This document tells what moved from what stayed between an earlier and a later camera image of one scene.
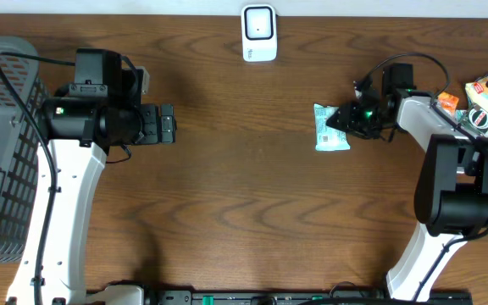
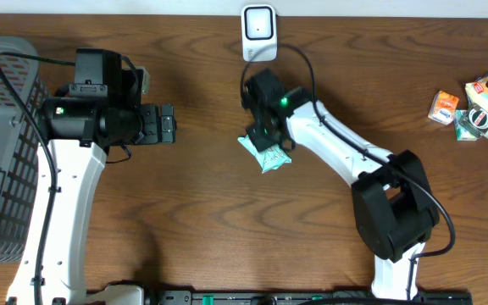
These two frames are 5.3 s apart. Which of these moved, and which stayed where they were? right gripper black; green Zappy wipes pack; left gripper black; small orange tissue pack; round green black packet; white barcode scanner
Moved: right gripper black; green Zappy wipes pack
Stayed: small orange tissue pack; left gripper black; round green black packet; white barcode scanner
